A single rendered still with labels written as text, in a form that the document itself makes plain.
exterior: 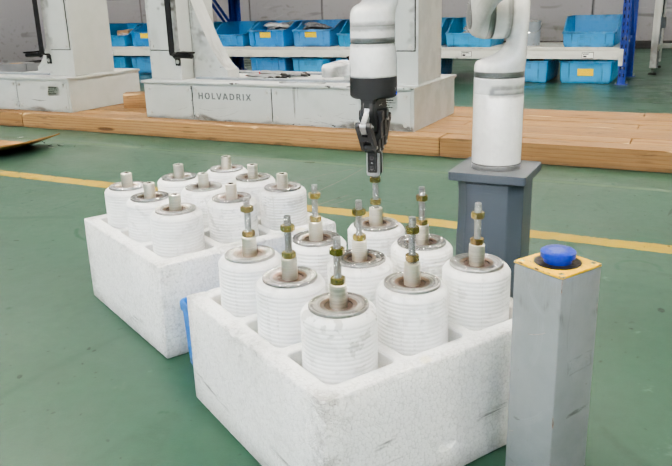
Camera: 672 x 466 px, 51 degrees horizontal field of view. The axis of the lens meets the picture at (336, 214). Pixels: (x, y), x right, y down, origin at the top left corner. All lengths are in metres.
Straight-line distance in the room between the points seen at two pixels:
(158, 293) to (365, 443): 0.55
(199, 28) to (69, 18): 0.78
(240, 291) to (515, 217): 0.56
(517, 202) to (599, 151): 1.44
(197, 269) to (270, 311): 0.38
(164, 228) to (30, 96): 3.08
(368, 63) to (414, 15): 1.93
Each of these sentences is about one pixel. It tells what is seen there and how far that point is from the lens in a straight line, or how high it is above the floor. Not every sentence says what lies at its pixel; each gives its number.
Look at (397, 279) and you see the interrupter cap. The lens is 0.96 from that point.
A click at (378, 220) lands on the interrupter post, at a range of 1.18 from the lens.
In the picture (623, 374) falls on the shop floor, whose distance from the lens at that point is 1.31.
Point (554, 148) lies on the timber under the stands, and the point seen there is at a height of 0.06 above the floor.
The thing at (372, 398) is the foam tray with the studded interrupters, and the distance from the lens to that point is 0.87.
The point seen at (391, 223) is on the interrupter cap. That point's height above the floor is 0.25.
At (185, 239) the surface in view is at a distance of 1.32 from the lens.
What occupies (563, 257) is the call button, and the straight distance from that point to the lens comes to 0.84.
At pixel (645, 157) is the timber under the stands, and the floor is 0.05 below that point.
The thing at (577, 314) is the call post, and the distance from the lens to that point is 0.86.
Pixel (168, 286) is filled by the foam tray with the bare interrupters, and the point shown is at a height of 0.14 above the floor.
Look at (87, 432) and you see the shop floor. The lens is 1.18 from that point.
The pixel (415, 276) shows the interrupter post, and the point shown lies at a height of 0.26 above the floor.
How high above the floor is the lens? 0.61
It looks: 17 degrees down
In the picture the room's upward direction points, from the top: 2 degrees counter-clockwise
